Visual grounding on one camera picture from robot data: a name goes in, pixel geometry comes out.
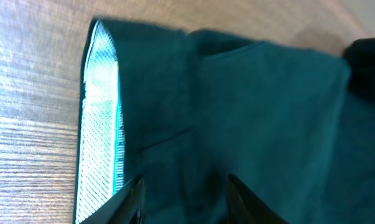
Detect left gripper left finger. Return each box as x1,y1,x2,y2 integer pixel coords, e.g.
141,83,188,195
81,175,146,224

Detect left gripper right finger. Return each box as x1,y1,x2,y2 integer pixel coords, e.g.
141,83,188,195
226,174,287,224

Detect black shorts with white trim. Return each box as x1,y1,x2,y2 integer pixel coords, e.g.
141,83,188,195
73,17,375,223

